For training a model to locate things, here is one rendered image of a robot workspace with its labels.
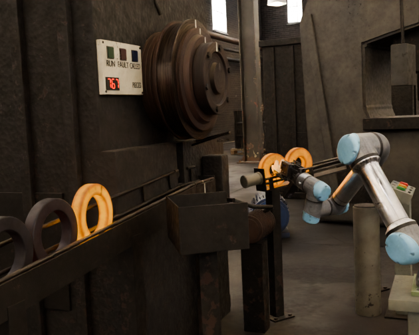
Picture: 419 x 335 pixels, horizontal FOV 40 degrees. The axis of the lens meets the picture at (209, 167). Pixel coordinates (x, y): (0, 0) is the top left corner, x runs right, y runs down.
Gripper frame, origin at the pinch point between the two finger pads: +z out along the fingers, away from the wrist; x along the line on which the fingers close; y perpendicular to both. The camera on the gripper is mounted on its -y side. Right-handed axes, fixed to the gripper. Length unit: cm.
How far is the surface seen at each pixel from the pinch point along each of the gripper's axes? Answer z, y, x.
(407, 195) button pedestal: -45, 1, -40
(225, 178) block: -3.3, -0.9, 28.9
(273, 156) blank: 0.5, 5.7, 1.2
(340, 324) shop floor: -46, -60, -15
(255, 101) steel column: 668, -167, -497
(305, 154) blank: 0.4, 5.1, -18.6
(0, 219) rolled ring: -71, 28, 139
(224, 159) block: -1.0, 7.3, 29.3
